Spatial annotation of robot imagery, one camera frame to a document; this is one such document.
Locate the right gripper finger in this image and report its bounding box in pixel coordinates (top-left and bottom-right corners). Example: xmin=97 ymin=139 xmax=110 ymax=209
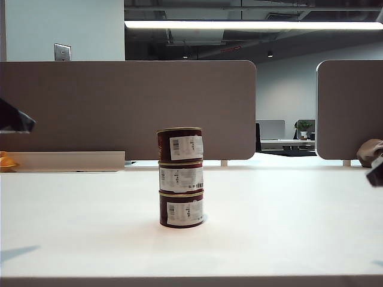
xmin=366 ymin=156 xmax=383 ymax=188

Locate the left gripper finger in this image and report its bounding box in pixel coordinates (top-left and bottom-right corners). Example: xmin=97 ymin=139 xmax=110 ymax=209
xmin=0 ymin=98 xmax=37 ymax=135

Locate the dark red labelled tin can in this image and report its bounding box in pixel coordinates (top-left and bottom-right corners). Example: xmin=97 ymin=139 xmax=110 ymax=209
xmin=158 ymin=190 xmax=205 ymax=230
xmin=157 ymin=160 xmax=205 ymax=193
xmin=157 ymin=126 xmax=205 ymax=164

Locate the brown crumpled bag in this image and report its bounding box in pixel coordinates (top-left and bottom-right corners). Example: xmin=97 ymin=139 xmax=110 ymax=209
xmin=355 ymin=138 xmax=383 ymax=169

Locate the yellow crumpled cloth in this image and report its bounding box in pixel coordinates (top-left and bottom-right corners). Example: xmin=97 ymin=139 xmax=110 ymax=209
xmin=0 ymin=151 xmax=20 ymax=172

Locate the narrow brown desk partition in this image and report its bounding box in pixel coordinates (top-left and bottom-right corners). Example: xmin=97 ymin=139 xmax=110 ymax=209
xmin=315 ymin=59 xmax=383 ymax=160

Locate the potted green plant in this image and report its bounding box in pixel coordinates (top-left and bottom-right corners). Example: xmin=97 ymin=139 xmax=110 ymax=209
xmin=294 ymin=119 xmax=314 ymax=141

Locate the white background desk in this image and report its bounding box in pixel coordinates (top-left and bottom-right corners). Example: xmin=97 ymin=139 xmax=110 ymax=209
xmin=260 ymin=138 xmax=317 ymax=151

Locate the grey background desk screen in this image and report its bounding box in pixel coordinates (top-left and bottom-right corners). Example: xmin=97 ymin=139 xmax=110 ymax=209
xmin=258 ymin=119 xmax=286 ymax=141

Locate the long white ceiling light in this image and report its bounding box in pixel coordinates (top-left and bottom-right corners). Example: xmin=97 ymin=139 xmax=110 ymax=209
xmin=123 ymin=19 xmax=383 ymax=30

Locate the grey cable tray flap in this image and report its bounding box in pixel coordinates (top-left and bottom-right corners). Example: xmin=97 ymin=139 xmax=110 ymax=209
xmin=0 ymin=150 xmax=126 ymax=173

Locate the metal wall plate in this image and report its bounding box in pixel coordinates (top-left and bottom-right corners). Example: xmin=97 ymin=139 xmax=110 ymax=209
xmin=53 ymin=42 xmax=72 ymax=62

